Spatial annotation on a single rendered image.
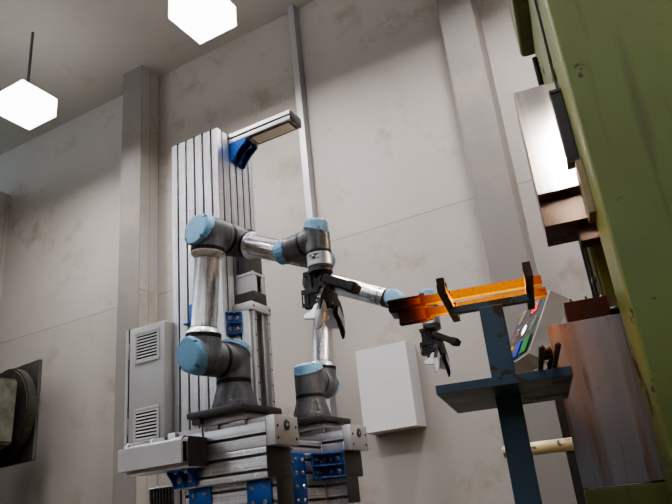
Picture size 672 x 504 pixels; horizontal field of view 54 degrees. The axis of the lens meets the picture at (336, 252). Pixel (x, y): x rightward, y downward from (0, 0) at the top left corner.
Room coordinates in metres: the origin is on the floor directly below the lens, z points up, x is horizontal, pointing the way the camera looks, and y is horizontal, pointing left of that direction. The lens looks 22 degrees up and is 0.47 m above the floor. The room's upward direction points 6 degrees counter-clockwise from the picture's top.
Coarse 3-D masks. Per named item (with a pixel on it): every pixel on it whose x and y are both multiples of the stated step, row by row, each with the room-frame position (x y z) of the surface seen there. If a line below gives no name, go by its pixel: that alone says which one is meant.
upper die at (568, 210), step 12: (540, 204) 1.98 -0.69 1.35; (552, 204) 1.97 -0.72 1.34; (564, 204) 1.96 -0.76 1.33; (576, 204) 1.95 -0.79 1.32; (552, 216) 1.97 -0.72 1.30; (564, 216) 1.96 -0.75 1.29; (576, 216) 1.95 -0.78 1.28; (552, 228) 2.00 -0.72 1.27; (564, 228) 2.01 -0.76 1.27; (576, 228) 2.02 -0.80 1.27; (552, 240) 2.11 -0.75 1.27; (564, 240) 2.12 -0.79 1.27; (576, 240) 2.14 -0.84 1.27
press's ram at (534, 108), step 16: (528, 96) 1.92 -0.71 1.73; (544, 96) 1.90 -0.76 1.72; (528, 112) 1.92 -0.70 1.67; (544, 112) 1.91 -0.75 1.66; (528, 128) 1.93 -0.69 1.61; (544, 128) 1.91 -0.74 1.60; (528, 144) 1.93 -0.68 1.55; (544, 144) 1.92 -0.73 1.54; (560, 144) 1.90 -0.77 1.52; (528, 160) 2.03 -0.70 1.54; (544, 160) 1.92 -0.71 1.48; (560, 160) 1.91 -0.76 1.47; (544, 176) 1.92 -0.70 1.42; (560, 176) 1.91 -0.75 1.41; (576, 176) 1.89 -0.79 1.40; (544, 192) 1.93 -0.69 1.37; (560, 192) 1.93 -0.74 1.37; (576, 192) 1.94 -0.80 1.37
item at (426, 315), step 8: (536, 288) 1.73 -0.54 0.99; (544, 288) 1.73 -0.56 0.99; (496, 296) 1.76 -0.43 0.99; (504, 296) 1.76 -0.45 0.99; (536, 296) 1.74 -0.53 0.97; (544, 296) 1.75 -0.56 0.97; (456, 304) 1.79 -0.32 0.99; (464, 304) 1.79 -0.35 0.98; (400, 312) 1.84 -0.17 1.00; (408, 312) 1.84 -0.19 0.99; (416, 312) 1.83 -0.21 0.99; (424, 312) 1.83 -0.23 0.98; (432, 312) 1.81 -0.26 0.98; (440, 312) 1.81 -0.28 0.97; (400, 320) 1.84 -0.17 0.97; (408, 320) 1.84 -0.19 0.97; (416, 320) 1.83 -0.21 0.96; (424, 320) 1.83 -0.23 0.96
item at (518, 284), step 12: (540, 276) 1.62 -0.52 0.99; (468, 288) 1.66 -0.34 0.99; (480, 288) 1.66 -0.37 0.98; (492, 288) 1.65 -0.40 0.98; (504, 288) 1.64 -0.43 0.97; (516, 288) 1.64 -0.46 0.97; (396, 300) 1.71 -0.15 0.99; (408, 300) 1.71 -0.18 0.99; (420, 300) 1.68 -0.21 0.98; (432, 300) 1.69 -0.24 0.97; (456, 300) 1.70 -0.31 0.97; (396, 312) 1.74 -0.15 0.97
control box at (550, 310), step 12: (540, 300) 2.55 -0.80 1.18; (552, 300) 2.47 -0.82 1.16; (564, 300) 2.47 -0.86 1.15; (528, 312) 2.67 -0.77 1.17; (540, 312) 2.48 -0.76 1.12; (552, 312) 2.46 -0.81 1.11; (528, 324) 2.60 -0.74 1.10; (540, 324) 2.46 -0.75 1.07; (552, 324) 2.46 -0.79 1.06; (540, 336) 2.46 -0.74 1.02; (528, 348) 2.47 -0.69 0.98; (516, 360) 2.58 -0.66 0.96; (528, 360) 2.52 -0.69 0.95; (516, 372) 2.71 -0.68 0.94
